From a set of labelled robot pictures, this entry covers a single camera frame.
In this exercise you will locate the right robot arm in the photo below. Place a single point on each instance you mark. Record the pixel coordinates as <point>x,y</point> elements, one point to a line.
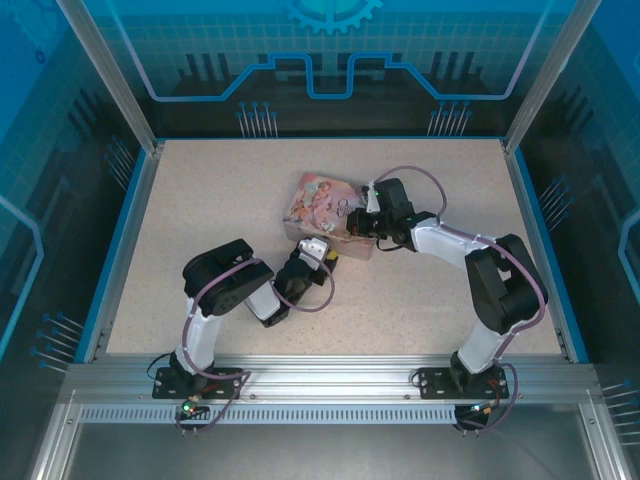
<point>442,241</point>

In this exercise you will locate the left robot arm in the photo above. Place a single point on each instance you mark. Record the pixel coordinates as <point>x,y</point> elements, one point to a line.
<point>205,335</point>

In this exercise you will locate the pink illustrated tin box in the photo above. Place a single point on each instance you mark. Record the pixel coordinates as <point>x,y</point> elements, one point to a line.
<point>310,200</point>

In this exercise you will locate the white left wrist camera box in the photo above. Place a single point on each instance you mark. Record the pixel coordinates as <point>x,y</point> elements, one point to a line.
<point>314,248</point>

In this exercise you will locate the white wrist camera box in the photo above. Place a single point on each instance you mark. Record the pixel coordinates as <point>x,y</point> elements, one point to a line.
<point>314,248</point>
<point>371,200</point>

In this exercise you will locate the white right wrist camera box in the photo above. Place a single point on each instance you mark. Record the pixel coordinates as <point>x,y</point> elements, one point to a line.
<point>371,200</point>

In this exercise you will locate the aluminium frame rail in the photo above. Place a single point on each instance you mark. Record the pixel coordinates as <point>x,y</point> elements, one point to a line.
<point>325,372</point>

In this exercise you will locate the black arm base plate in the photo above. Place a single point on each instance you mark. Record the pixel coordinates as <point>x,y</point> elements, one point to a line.
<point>432,382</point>
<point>167,385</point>

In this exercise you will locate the aluminium frame post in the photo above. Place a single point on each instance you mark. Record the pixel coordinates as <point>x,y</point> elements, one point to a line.
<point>110,75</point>
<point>550,75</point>

